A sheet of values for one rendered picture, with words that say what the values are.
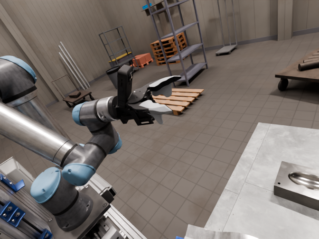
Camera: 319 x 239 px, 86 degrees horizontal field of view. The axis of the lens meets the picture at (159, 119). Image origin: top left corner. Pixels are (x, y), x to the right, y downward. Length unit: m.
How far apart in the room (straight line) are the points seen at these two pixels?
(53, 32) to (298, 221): 9.61
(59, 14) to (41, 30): 1.08
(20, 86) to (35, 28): 8.82
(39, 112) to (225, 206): 0.88
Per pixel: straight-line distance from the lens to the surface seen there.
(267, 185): 1.01
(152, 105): 0.40
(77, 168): 0.51
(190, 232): 0.85
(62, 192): 0.79
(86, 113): 0.56
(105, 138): 0.58
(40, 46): 9.39
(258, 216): 0.92
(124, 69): 0.43
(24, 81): 0.74
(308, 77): 3.07
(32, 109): 0.75
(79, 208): 0.84
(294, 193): 0.93
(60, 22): 9.87
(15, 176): 1.19
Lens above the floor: 1.61
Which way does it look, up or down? 29 degrees down
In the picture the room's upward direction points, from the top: 22 degrees counter-clockwise
